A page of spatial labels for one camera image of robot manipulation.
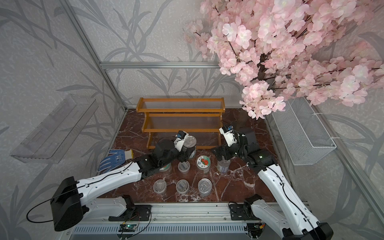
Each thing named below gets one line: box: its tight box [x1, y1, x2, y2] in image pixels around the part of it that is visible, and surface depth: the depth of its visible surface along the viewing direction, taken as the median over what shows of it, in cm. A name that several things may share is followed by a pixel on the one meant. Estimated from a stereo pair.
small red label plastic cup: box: [178, 161, 190, 174], surface depth 86 cm
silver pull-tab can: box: [198, 178, 213, 196], surface depth 79 cm
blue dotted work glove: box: [97, 149, 126, 173], surface depth 94 cm
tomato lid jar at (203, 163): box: [196, 155, 211, 175], surface depth 84 cm
